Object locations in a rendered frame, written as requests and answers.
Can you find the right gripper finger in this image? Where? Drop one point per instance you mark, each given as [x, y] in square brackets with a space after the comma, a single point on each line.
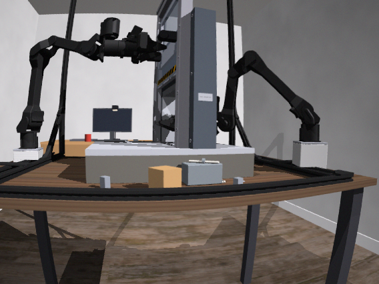
[145, 57]
[153, 46]

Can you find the tan cardboard box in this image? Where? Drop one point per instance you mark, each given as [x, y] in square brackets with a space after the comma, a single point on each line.
[164, 176]

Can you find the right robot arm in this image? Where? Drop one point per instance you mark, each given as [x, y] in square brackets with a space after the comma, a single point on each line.
[39, 56]

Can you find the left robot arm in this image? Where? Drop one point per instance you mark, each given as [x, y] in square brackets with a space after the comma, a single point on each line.
[309, 131]

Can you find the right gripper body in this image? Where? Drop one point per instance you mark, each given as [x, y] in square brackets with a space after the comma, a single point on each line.
[128, 48]

